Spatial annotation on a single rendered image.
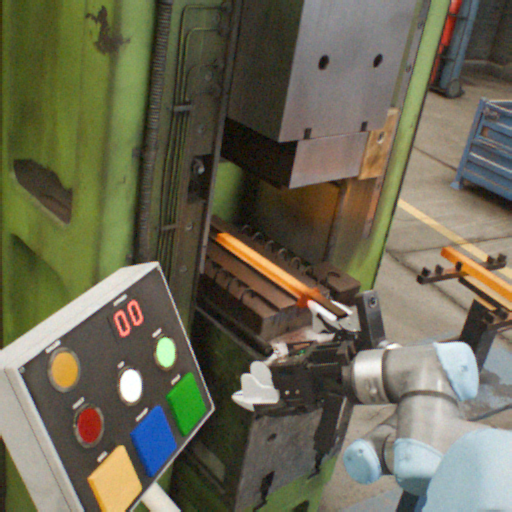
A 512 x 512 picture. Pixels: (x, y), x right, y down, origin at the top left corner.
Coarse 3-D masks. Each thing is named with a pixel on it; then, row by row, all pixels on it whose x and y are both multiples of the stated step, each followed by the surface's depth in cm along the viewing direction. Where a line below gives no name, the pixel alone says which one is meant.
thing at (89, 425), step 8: (80, 416) 89; (88, 416) 90; (96, 416) 91; (80, 424) 89; (88, 424) 90; (96, 424) 91; (80, 432) 88; (88, 432) 90; (96, 432) 91; (88, 440) 89
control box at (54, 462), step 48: (96, 288) 105; (144, 288) 105; (48, 336) 88; (96, 336) 94; (144, 336) 103; (0, 384) 83; (48, 384) 86; (96, 384) 93; (144, 384) 102; (0, 432) 87; (48, 432) 84; (192, 432) 110; (48, 480) 87; (144, 480) 98
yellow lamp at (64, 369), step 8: (56, 360) 87; (64, 360) 88; (72, 360) 89; (56, 368) 87; (64, 368) 88; (72, 368) 89; (56, 376) 86; (64, 376) 88; (72, 376) 89; (64, 384) 87
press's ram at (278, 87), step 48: (288, 0) 111; (336, 0) 113; (384, 0) 121; (240, 48) 122; (288, 48) 113; (336, 48) 118; (384, 48) 127; (240, 96) 124; (288, 96) 116; (336, 96) 124; (384, 96) 134
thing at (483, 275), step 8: (448, 248) 179; (448, 256) 177; (456, 256) 175; (464, 256) 176; (464, 264) 173; (472, 264) 172; (472, 272) 171; (480, 272) 169; (488, 272) 170; (480, 280) 169; (488, 280) 167; (496, 280) 166; (496, 288) 165; (504, 288) 163; (504, 296) 164
